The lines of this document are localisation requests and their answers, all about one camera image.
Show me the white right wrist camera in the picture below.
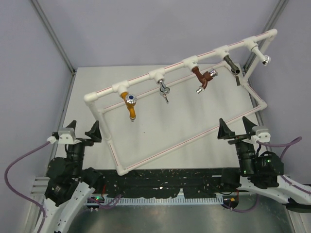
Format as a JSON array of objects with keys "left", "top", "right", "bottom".
[{"left": 250, "top": 126, "right": 271, "bottom": 143}]

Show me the aluminium frame post right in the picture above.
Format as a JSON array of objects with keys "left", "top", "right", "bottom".
[{"left": 242, "top": 0, "right": 290, "bottom": 71}]

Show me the aluminium frame post left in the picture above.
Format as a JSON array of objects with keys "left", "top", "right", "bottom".
[{"left": 28, "top": 0, "right": 77, "bottom": 75}]

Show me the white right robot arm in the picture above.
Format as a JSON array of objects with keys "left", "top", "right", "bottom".
[{"left": 217, "top": 117, "right": 311, "bottom": 213}]

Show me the yellow water faucet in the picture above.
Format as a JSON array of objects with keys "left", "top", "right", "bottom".
[{"left": 121, "top": 92, "right": 137, "bottom": 122}]

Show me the white chrome-tipped faucet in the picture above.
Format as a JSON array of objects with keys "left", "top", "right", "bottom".
[{"left": 251, "top": 46, "right": 271, "bottom": 66}]

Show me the dark grey lever faucet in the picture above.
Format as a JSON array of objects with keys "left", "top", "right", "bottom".
[{"left": 223, "top": 55, "right": 241, "bottom": 86}]

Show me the brown water faucet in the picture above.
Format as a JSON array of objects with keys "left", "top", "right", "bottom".
[{"left": 191, "top": 67, "right": 218, "bottom": 94}]

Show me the aluminium front rail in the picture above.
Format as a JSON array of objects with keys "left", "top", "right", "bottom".
[{"left": 30, "top": 173, "right": 298, "bottom": 196}]

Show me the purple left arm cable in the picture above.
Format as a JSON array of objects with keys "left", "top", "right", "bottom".
[{"left": 4, "top": 141, "right": 124, "bottom": 229}]

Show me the white slotted cable duct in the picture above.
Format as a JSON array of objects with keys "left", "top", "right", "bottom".
[{"left": 117, "top": 195, "right": 223, "bottom": 206}]

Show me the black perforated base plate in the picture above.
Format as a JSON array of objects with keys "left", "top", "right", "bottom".
[{"left": 94, "top": 168, "right": 235, "bottom": 199}]

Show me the white PVC pipe frame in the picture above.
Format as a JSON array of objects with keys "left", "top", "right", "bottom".
[{"left": 84, "top": 29, "right": 277, "bottom": 175}]

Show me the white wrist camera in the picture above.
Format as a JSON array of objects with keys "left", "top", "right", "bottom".
[
  {"left": 47, "top": 128, "right": 76, "bottom": 145},
  {"left": 250, "top": 126, "right": 271, "bottom": 143}
]

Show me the aluminium frame post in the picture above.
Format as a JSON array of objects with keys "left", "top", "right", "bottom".
[
  {"left": 28, "top": 0, "right": 77, "bottom": 75},
  {"left": 242, "top": 0, "right": 290, "bottom": 71}
]

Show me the chrome lever faucet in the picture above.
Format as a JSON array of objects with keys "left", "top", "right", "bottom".
[{"left": 158, "top": 79, "right": 170, "bottom": 104}]

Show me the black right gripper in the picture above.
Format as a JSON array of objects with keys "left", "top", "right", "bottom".
[{"left": 217, "top": 116, "right": 256, "bottom": 174}]

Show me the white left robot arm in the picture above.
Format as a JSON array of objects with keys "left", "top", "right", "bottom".
[{"left": 41, "top": 120, "right": 104, "bottom": 233}]

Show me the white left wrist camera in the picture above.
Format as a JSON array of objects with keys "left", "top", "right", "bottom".
[{"left": 47, "top": 128, "right": 76, "bottom": 145}]

